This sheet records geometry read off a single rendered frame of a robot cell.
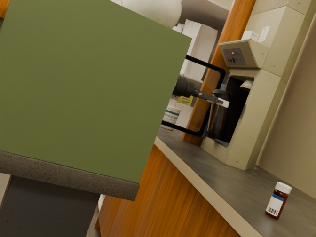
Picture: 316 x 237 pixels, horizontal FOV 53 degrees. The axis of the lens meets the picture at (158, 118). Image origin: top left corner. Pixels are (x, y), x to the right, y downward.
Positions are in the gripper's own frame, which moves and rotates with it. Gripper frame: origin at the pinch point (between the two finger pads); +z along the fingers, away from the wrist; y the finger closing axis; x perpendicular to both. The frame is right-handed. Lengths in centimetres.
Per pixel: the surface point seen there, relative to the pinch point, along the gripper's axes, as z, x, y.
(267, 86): 12.8, -13.9, -14.2
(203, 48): 26, -44, 124
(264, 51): 4.5, -27.8, -14.2
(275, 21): 6.6, -43.5, -10.0
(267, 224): -16, 27, -83
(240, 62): 2.7, -21.7, 0.4
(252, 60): 2.1, -22.4, -12.1
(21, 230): -70, 45, -76
